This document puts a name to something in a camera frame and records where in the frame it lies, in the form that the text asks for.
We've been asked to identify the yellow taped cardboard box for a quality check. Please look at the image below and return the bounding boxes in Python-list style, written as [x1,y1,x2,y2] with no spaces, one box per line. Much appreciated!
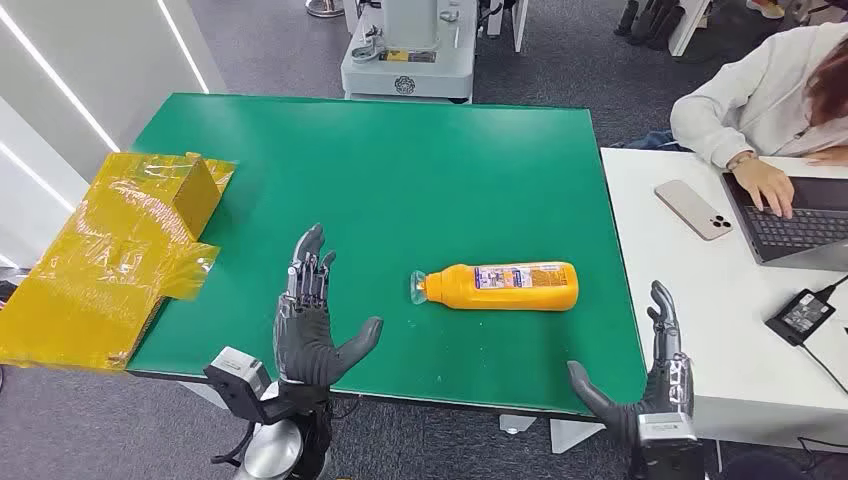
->
[0,151,238,373]

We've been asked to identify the beige smartphone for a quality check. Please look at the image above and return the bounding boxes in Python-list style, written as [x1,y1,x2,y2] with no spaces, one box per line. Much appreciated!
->
[654,179,734,242]

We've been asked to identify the black adapter cable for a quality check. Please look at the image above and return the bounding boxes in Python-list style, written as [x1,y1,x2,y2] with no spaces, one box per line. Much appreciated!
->
[798,342,848,397]
[813,274,848,301]

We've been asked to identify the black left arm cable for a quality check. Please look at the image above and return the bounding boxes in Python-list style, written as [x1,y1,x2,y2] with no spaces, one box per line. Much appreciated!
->
[211,422,258,467]

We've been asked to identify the person's left hand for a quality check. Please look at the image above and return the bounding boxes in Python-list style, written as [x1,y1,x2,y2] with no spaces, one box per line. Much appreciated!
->
[804,146,848,167]

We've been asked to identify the orange detergent bottle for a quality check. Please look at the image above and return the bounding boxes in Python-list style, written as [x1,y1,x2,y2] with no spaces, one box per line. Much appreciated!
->
[409,261,580,313]

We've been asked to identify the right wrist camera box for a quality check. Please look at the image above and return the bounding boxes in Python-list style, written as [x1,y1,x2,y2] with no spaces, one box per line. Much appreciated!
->
[635,411,706,480]

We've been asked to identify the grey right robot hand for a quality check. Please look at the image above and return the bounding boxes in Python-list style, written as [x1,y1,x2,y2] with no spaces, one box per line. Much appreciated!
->
[566,280,696,448]

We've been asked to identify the black power adapter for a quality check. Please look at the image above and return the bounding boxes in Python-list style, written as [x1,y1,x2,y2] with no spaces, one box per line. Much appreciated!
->
[764,288,837,348]

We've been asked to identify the black shoes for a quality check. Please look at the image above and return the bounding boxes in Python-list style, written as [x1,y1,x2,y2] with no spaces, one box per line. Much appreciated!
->
[612,0,687,52]

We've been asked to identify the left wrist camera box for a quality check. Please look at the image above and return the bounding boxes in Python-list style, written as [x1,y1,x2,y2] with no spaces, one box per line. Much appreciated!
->
[203,346,274,426]

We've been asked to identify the white furniture panel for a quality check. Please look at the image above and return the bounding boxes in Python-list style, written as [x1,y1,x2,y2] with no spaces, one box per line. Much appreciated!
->
[486,0,530,54]

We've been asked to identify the white table foot bracket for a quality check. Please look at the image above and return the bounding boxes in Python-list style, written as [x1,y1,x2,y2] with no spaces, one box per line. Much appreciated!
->
[549,418,606,456]
[498,413,538,437]

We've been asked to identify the white desk leg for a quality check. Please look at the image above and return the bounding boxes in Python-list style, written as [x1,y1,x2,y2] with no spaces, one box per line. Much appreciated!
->
[667,0,712,58]

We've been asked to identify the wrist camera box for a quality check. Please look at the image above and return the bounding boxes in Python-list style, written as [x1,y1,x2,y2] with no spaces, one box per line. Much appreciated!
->
[203,346,274,426]
[635,411,706,480]

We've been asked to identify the white table leg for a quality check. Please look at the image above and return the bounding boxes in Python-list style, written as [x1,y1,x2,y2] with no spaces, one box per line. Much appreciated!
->
[178,381,230,412]

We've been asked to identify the light coloured shoe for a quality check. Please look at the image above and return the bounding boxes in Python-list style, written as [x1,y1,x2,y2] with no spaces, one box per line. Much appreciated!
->
[746,0,787,20]

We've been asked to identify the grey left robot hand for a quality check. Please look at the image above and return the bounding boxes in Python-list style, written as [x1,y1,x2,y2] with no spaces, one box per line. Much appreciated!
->
[272,223,385,389]

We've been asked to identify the black floor cable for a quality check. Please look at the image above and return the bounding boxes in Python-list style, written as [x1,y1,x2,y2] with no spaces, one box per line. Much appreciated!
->
[794,435,848,473]

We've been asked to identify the person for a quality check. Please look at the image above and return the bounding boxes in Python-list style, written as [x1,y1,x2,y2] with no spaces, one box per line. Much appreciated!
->
[669,21,848,221]

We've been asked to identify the dark grey laptop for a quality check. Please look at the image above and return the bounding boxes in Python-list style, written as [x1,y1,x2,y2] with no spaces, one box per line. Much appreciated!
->
[720,170,848,273]

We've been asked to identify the person's right hand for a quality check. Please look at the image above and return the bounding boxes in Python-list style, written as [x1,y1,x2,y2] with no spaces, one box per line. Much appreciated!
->
[731,157,796,221]

